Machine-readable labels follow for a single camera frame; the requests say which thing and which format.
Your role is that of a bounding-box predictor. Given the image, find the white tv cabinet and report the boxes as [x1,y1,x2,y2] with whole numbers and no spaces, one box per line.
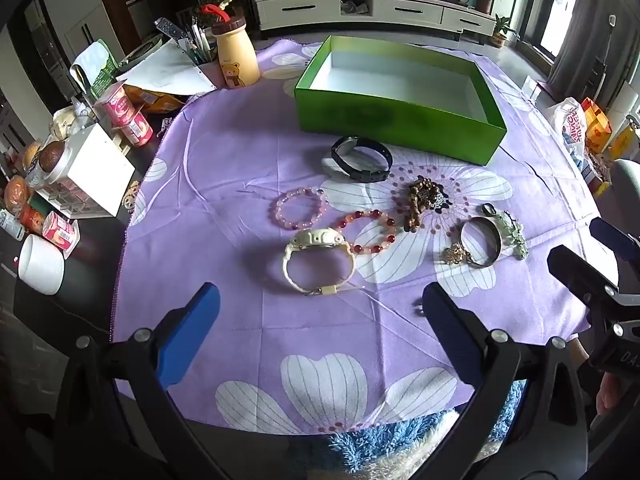
[252,0,497,37]

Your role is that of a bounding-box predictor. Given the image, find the brown wooden bead bracelet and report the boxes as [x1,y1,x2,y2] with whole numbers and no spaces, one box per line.
[402,177,453,235]

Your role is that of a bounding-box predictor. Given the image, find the white paper sheets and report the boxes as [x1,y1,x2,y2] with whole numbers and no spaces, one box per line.
[115,40,219,97]

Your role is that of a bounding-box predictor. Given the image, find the gold ornament brooch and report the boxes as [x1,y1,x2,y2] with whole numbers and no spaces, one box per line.
[441,242,473,266]

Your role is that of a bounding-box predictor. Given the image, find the black wristwatch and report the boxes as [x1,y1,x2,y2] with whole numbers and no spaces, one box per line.
[331,136,393,183]

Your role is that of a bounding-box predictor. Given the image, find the white cup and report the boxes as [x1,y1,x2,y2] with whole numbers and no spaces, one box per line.
[18,234,67,296]

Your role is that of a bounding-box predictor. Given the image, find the grey chair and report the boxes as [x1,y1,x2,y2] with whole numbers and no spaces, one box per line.
[606,157,640,213]

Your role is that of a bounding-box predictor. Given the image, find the grey remote control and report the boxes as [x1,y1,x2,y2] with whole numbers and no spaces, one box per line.
[154,17,182,42]

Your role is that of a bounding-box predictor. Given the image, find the white plastic bag red print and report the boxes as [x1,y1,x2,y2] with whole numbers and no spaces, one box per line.
[546,97,589,162]

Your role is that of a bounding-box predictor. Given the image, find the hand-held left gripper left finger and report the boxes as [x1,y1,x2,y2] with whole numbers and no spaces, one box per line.
[50,282,236,480]

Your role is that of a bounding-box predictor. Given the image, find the purple floral cloth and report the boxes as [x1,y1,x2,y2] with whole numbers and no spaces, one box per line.
[111,37,601,436]

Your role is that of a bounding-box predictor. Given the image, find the orange snack bag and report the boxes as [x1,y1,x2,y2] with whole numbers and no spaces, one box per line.
[124,84,187,114]

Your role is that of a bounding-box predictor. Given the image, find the small potted plant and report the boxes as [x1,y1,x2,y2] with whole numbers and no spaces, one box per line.
[491,14,515,49]

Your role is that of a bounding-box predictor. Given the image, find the green cardboard box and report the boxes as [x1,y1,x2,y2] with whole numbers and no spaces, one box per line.
[293,35,508,167]

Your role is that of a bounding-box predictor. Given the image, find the brown bread bun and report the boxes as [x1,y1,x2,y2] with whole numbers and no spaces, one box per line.
[3,176,32,212]

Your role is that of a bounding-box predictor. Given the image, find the brown chocolate ball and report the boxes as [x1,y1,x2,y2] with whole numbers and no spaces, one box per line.
[38,141,64,172]

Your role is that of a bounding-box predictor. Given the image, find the silver bangle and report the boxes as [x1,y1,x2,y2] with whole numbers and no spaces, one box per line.
[459,216,503,267]

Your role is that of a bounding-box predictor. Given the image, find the green and white carton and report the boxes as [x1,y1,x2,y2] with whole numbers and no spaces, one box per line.
[70,39,120,99]

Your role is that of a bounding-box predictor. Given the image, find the red can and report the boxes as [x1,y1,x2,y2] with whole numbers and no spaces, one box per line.
[19,202,52,235]

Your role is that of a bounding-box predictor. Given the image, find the pink bead bracelet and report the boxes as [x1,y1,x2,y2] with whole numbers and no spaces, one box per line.
[275,186,328,231]

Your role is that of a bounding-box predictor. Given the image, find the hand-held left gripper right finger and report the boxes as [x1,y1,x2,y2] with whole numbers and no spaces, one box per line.
[422,282,591,480]

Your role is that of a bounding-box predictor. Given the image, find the blue fluffy rug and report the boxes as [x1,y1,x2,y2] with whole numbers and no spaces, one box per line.
[322,382,528,480]

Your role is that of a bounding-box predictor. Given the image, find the yellow bear bottle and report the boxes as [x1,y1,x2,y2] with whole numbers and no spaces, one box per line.
[200,2,262,89]

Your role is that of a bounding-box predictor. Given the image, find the pink can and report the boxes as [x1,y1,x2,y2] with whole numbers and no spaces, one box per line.
[42,210,81,252]
[119,110,154,148]
[94,82,137,127]

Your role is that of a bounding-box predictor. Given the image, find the grey curtain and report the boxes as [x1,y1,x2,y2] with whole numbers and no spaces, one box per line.
[546,0,632,107]

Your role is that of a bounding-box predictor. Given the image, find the white organizer box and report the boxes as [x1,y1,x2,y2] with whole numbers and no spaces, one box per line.
[36,122,137,220]

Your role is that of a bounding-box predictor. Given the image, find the red bead bracelet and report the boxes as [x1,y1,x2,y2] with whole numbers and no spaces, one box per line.
[336,209,400,256]

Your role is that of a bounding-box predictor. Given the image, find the cream wristwatch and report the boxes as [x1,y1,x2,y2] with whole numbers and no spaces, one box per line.
[283,227,358,297]

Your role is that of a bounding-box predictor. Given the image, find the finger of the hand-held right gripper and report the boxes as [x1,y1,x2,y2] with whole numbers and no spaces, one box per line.
[589,217,640,277]
[547,245,640,311]

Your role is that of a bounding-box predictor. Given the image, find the person's right hand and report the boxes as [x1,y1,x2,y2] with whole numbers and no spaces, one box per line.
[595,371,640,416]

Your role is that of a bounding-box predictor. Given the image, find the pen holder with pens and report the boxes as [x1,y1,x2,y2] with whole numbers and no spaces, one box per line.
[179,16,219,67]

